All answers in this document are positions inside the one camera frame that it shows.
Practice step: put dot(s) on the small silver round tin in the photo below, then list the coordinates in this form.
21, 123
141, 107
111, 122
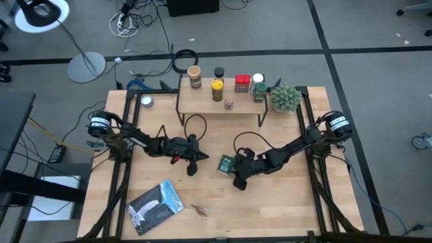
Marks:
147, 101

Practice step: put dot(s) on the dark green rectangular tin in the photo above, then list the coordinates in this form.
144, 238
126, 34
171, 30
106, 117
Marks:
225, 164

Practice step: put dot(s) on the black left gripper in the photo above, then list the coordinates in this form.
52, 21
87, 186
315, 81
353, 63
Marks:
184, 148

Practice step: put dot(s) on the white box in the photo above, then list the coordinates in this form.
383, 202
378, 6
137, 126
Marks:
54, 206

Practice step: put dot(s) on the white floor lamp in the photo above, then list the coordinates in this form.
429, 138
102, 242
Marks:
86, 67

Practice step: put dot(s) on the grey caster wheel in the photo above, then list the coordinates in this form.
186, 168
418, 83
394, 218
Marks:
420, 141

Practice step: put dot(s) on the beige-lid cylinder container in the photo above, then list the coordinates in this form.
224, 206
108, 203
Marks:
194, 72

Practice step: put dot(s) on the black box on floor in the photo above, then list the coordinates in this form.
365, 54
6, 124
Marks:
192, 6

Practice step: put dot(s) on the yellow-lid seasoning can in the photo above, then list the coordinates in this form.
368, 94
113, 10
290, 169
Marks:
217, 86

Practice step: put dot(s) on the small potted succulent plant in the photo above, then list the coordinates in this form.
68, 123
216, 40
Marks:
285, 98

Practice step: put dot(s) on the red-lid square spice tin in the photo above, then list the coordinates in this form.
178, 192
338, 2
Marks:
243, 81

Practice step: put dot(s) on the small glass spice jar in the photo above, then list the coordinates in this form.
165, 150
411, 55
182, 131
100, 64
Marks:
229, 104

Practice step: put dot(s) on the black floor beam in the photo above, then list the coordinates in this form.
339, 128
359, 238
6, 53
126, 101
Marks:
40, 189

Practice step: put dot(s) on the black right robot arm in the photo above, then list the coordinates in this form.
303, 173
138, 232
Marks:
297, 145

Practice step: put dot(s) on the purple-label garlic powder jar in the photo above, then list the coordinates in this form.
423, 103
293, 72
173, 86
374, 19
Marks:
219, 71

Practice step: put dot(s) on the black power adapter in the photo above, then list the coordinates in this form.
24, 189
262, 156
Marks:
57, 153

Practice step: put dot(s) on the blue Yellowstone book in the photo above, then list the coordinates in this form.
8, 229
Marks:
155, 207

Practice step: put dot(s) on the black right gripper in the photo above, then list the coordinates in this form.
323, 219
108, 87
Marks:
251, 165

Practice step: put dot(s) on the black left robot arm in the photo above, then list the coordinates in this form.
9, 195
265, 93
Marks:
135, 140

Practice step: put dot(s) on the white-lid bagel seasoning jar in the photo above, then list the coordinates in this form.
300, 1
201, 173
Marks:
258, 77

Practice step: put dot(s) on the office chair base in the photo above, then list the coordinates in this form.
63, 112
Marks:
415, 6

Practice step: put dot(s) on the green-lid spice jar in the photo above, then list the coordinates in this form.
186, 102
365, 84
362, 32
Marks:
260, 89

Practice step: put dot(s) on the wooden shelf riser black legs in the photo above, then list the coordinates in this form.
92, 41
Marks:
202, 101

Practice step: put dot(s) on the white round disc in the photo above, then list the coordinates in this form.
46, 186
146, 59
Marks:
64, 11

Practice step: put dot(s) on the black desk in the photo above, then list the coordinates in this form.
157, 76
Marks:
13, 128

